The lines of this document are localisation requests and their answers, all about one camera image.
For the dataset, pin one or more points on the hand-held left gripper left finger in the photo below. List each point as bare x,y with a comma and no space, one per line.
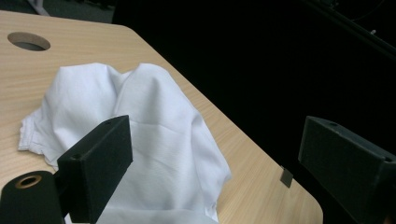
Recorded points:
99,161

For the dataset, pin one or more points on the white cloth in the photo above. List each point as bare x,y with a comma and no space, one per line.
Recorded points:
162,124

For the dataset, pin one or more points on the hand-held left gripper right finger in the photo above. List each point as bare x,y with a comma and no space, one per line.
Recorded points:
348,168

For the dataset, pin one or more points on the grey tab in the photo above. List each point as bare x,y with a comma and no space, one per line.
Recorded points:
286,176

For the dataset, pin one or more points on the white metal stand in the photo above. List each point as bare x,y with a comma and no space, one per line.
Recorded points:
38,7

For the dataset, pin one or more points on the black metal bar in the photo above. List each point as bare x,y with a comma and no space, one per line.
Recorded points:
351,26

